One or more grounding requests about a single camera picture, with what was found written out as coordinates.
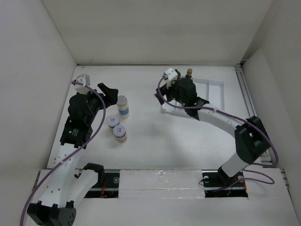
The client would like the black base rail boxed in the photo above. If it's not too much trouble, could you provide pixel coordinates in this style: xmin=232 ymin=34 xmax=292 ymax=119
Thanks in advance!
xmin=86 ymin=169 xmax=248 ymax=199

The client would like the red label lid jar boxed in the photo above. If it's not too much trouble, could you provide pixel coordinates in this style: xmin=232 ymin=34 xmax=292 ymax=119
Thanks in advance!
xmin=107 ymin=115 xmax=119 ymax=129
xmin=113 ymin=125 xmax=127 ymax=143

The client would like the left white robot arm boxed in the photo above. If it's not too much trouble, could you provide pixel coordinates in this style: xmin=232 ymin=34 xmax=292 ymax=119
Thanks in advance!
xmin=22 ymin=81 xmax=119 ymax=226

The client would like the silver lid blue label jar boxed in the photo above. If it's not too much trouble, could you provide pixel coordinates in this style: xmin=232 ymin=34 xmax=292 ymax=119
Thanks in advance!
xmin=117 ymin=95 xmax=130 ymax=118

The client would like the white compartment tray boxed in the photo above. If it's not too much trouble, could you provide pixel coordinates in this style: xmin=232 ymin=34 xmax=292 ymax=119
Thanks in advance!
xmin=161 ymin=78 xmax=225 ymax=118

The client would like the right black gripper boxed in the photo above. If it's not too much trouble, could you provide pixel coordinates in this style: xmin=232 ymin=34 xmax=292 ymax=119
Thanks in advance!
xmin=154 ymin=79 xmax=187 ymax=106

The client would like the yellow label small bottle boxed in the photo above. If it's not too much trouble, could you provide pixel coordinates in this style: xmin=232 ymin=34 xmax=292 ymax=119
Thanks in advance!
xmin=185 ymin=68 xmax=193 ymax=79

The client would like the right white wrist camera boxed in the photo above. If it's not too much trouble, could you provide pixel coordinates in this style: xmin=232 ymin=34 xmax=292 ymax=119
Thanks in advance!
xmin=163 ymin=68 xmax=181 ymax=89

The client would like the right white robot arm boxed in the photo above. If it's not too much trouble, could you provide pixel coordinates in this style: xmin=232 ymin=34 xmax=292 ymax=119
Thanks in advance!
xmin=155 ymin=75 xmax=273 ymax=187

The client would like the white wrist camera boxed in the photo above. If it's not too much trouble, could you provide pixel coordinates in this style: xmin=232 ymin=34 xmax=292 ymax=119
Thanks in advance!
xmin=74 ymin=74 xmax=90 ymax=94
xmin=163 ymin=68 xmax=181 ymax=89

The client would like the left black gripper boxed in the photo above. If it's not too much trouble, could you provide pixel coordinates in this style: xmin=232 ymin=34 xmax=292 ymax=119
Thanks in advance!
xmin=79 ymin=83 xmax=117 ymax=125

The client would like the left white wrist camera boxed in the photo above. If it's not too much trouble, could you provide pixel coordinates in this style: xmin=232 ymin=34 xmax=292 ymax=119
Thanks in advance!
xmin=74 ymin=74 xmax=90 ymax=94

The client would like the front red label lid jar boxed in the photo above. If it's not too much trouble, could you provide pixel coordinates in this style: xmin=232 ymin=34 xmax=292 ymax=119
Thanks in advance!
xmin=113 ymin=125 xmax=127 ymax=143

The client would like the rear red label lid jar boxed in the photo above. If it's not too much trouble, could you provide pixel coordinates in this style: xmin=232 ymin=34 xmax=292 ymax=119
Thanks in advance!
xmin=107 ymin=115 xmax=119 ymax=129

